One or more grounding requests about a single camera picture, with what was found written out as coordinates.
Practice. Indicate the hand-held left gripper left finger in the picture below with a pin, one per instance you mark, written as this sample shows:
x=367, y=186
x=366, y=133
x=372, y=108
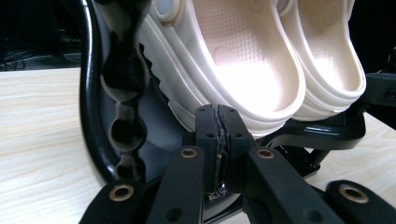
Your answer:
x=208, y=140

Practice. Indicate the cream clog shoe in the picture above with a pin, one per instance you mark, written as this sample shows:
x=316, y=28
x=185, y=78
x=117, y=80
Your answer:
x=236, y=71
x=330, y=62

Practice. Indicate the red and black two-tier rack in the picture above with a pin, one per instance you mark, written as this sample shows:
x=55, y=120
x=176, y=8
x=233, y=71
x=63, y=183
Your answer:
x=90, y=93

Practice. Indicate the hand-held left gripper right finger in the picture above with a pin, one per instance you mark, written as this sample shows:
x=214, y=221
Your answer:
x=238, y=140

